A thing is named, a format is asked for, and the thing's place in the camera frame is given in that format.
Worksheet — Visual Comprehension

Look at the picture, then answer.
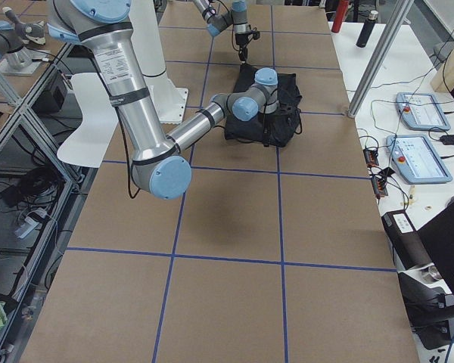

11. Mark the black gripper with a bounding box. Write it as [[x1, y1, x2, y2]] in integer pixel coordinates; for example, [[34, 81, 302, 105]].
[[263, 104, 297, 147], [235, 32, 250, 63]]

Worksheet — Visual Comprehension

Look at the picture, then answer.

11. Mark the black graphic t-shirt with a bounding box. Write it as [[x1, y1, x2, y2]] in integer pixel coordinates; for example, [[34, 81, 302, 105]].
[[224, 73, 303, 147]]

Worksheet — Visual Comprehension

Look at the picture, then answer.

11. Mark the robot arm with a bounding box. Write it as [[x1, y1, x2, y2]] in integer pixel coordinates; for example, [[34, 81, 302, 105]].
[[47, 1, 281, 200], [192, 0, 260, 63]]

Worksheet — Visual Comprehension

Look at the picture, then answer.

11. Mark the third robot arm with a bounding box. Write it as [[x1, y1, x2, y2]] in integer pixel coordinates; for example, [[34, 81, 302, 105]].
[[0, 7, 51, 76]]

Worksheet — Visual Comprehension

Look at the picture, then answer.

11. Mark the orange black connector strip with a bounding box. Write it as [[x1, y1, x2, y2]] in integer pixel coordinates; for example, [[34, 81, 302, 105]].
[[362, 148, 379, 168]]

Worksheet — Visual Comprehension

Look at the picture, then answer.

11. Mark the red bottle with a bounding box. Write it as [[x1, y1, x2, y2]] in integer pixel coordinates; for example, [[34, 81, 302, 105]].
[[331, 0, 350, 33]]

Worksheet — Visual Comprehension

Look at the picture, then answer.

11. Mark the black water bottle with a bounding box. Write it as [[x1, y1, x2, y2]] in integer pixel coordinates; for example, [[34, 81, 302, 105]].
[[356, 10, 378, 48]]

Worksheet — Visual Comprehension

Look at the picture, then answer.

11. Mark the near teach pendant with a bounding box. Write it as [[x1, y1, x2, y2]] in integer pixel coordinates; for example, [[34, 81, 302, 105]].
[[386, 135, 452, 185]]

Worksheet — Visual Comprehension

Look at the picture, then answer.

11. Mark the teach pendant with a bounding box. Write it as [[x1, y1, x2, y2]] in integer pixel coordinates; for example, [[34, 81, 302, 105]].
[[395, 92, 451, 132], [386, 135, 452, 185]]

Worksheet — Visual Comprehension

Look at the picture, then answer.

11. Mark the far teach pendant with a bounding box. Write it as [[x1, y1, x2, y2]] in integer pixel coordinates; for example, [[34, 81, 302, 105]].
[[395, 92, 451, 132]]

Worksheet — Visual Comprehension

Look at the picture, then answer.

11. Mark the white plastic chair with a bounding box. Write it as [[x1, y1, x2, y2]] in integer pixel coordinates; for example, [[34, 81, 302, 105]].
[[57, 73, 118, 168]]

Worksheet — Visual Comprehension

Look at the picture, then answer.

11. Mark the black box with label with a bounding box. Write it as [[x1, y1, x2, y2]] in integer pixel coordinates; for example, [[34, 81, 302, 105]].
[[381, 209, 434, 270]]

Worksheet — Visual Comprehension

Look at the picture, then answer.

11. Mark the wooden board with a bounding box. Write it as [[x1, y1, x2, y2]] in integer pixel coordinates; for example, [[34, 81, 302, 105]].
[[431, 49, 454, 92]]

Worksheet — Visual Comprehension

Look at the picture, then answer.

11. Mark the black office chair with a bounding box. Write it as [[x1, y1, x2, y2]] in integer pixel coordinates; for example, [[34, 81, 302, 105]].
[[398, 200, 454, 349]]

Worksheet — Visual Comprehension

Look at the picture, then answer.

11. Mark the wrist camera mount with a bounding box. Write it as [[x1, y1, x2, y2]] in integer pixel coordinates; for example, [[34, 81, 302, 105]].
[[278, 85, 303, 113], [249, 27, 260, 41]]

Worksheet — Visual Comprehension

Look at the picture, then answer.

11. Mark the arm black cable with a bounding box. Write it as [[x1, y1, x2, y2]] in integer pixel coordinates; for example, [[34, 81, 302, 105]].
[[115, 105, 143, 199], [207, 0, 240, 50]]

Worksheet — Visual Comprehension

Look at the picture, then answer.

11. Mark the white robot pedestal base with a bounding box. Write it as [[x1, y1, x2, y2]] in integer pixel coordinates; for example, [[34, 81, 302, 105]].
[[129, 0, 188, 124]]

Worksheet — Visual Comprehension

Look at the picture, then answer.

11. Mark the aluminium frame post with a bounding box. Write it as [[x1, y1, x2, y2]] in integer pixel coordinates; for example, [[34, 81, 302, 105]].
[[347, 0, 415, 118]]

